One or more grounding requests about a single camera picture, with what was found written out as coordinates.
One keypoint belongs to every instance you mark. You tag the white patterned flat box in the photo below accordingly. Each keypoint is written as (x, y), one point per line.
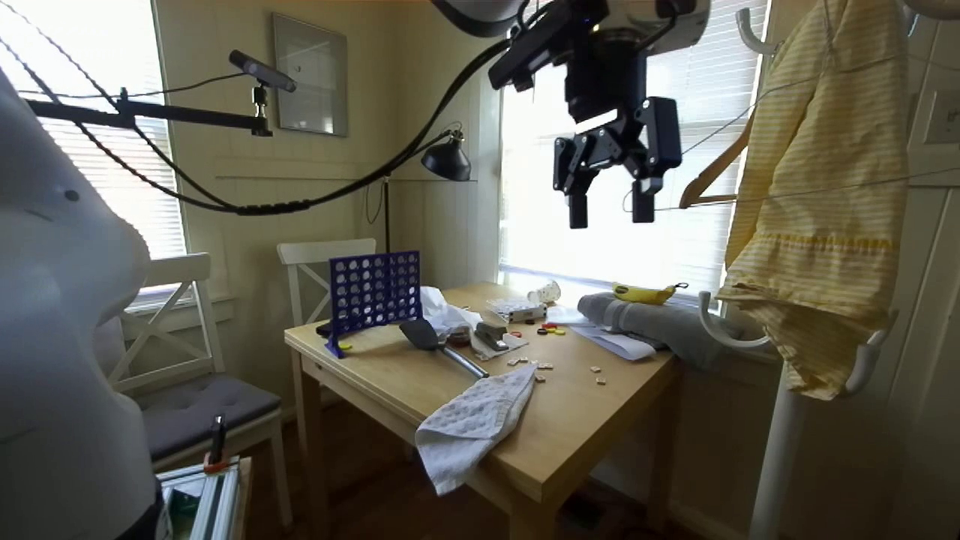
(515, 311)

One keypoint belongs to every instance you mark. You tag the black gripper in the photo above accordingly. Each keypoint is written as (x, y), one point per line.
(603, 85)

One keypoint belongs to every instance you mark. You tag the red game token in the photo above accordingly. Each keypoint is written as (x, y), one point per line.
(544, 327)

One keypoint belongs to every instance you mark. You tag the yellow banana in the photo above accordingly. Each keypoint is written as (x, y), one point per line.
(647, 294)

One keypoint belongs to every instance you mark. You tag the white paper sheet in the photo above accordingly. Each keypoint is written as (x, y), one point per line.
(619, 347)

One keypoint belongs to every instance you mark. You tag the black camera on boom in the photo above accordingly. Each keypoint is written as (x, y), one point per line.
(262, 71)

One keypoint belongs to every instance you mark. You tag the white chair with grey cushion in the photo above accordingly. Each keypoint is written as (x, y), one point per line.
(200, 406)

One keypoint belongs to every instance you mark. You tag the narrow white window blind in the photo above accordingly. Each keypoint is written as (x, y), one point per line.
(99, 41)

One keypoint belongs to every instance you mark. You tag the white plastic bag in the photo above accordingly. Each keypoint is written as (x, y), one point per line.
(444, 311)

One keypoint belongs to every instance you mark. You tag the white open box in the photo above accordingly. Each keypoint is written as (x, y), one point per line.
(206, 500)

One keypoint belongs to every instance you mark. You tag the patterned paper cup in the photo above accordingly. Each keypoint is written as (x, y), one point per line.
(547, 293)

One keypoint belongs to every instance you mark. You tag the black frying pan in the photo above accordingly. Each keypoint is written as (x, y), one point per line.
(421, 334)

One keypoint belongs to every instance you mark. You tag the black floor lamp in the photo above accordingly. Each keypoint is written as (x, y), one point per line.
(444, 161)

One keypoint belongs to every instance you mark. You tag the wide white window blind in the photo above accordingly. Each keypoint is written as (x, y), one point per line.
(680, 242)

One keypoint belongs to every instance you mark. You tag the blue connect four grid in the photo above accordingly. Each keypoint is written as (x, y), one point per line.
(376, 294)

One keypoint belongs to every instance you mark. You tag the black marker with orange collar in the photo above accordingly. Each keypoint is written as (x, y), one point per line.
(218, 438)

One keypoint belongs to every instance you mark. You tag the grey framed picture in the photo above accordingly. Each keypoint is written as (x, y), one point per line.
(310, 75)

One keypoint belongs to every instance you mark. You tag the white panel door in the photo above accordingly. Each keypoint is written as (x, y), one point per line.
(933, 301)

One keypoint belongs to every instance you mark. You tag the white towel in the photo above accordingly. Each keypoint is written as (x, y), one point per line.
(468, 423)

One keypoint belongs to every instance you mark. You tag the white coat stand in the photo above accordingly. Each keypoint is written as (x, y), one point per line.
(775, 452)

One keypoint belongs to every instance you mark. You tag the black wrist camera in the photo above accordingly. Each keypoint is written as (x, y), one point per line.
(540, 41)

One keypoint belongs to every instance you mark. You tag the yellow game token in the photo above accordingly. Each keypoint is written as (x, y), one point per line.
(558, 330)

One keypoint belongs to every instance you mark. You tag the grey folded cloth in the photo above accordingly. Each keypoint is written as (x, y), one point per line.
(661, 324)

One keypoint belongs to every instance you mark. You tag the plain white wooden chair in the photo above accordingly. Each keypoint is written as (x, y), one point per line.
(324, 249)

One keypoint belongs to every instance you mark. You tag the yellow striped shirt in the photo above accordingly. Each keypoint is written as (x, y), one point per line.
(819, 199)

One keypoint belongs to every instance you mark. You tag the light wooden table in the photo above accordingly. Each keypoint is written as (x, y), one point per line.
(558, 422)

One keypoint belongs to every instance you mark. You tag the grey folded pouch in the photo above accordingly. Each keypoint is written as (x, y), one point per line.
(491, 334)

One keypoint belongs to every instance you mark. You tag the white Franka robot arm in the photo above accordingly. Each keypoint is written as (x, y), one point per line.
(61, 301)

